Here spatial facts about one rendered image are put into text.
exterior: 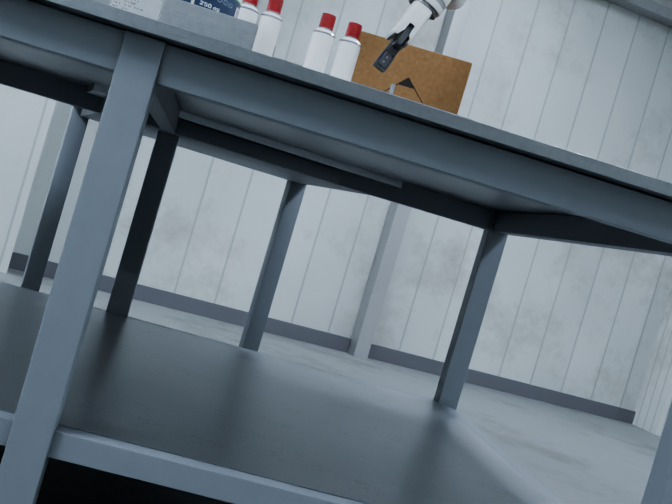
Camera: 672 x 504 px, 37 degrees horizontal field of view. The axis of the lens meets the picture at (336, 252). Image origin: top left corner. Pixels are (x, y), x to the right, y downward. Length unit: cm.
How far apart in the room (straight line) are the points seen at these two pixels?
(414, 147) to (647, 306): 504
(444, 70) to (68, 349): 140
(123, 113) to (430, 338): 444
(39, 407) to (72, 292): 17
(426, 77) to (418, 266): 319
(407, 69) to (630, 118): 383
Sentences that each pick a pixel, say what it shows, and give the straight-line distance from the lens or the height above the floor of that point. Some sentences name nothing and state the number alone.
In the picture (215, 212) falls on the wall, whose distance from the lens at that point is 532.
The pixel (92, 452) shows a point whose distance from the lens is 156.
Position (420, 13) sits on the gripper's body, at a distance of 235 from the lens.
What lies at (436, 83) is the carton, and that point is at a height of 105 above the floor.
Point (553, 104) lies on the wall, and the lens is 604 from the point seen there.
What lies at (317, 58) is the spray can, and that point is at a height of 98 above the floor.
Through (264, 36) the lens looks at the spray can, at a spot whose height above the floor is 99.
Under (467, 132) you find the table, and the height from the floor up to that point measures 81.
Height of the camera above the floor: 61
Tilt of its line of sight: 1 degrees down
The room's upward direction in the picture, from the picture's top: 16 degrees clockwise
